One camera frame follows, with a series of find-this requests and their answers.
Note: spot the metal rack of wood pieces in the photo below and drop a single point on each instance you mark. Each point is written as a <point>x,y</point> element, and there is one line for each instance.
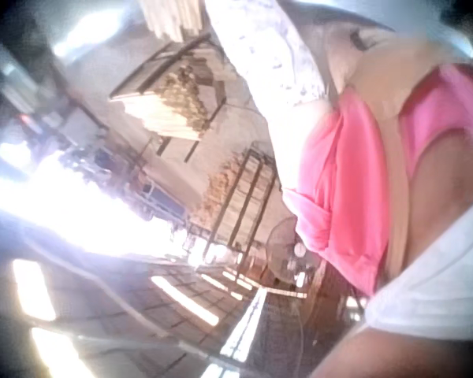
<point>236,197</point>

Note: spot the standing fan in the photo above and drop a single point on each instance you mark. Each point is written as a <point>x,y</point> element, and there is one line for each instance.
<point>285,252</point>

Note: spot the metal rack of wooden slats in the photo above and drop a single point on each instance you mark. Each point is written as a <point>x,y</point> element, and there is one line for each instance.
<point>173,98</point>

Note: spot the workshop machinery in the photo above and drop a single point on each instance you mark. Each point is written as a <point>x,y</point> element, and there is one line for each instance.
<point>114,169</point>

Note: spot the person's legs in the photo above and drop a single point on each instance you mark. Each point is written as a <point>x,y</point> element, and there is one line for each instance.
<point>260,51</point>

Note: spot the bundle of pale wooden sticks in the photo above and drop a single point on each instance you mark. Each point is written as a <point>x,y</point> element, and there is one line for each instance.
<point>173,15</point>

